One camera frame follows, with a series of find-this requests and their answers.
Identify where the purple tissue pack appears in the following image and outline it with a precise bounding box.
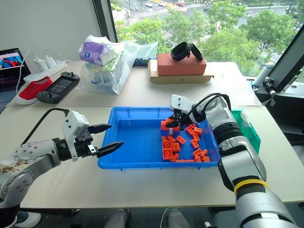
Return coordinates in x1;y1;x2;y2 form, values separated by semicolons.
78;35;117;67

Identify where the green plastic bin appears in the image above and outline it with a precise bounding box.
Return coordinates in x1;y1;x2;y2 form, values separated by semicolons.
231;108;261;155

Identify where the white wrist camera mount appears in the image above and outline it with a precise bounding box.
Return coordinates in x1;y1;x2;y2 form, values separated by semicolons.
169;94;194;113
61;109;90;162

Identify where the clear plastic bag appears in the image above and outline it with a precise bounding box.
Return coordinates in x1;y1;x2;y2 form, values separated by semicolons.
79;35;159;95

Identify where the blue plastic bin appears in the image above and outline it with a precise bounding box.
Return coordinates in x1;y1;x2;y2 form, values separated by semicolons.
97;106;223;171

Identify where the flat cardboard box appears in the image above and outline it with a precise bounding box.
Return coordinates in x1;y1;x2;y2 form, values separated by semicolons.
147;59;215;85

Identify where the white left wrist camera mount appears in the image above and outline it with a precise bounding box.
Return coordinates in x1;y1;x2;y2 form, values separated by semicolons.
61;109;90;162

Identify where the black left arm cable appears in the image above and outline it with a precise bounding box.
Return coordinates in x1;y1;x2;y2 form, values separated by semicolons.
19;107;71;146

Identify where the open laptop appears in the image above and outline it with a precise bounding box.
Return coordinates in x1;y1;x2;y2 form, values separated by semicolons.
0;47;32;95

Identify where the white sneaker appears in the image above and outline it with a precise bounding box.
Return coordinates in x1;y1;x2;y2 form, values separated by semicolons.
14;210;42;228

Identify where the white water bottle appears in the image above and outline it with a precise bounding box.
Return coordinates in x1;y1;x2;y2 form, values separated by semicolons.
252;62;275;87

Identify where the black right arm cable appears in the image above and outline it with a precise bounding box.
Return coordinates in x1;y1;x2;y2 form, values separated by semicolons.
181;93;232;127

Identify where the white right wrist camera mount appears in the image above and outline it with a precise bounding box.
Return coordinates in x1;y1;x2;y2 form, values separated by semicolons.
169;94;194;113

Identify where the blue patterned packet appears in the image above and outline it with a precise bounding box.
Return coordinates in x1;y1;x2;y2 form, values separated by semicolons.
133;57;158;67

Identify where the white charger plug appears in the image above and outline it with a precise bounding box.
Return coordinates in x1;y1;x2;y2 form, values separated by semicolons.
33;57;45;71
44;55;57;68

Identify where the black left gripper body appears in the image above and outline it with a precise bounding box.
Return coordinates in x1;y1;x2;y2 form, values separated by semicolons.
75;131;99;158

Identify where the black monitor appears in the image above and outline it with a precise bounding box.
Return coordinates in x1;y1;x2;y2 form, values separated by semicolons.
267;25;304;94

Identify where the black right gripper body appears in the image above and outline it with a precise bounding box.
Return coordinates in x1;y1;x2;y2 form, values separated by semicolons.
172;108;189;123

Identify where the red brick block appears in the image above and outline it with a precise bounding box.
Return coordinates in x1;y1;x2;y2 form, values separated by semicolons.
157;53;208;76

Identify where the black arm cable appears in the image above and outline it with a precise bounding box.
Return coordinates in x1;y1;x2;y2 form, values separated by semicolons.
19;107;71;146
181;93;232;127

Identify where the thin white cable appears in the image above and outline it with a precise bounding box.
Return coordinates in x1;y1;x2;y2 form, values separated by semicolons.
160;207;169;228

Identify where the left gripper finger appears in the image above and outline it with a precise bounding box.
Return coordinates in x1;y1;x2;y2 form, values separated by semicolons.
87;123;113;135
96;141;125;158

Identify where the red canvas shoe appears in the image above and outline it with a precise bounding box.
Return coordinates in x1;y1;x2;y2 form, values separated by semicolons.
14;76;54;105

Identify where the black side desk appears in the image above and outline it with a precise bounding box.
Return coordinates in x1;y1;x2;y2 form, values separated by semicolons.
253;82;304;148

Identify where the white power strip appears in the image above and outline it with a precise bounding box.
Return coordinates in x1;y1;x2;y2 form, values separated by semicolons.
23;60;67;83

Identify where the grey rounded shape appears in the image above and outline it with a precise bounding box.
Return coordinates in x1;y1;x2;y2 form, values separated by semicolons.
167;208;191;228
104;208;132;228

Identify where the black handheld game console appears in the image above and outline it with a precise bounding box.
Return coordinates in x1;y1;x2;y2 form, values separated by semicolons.
36;71;80;105

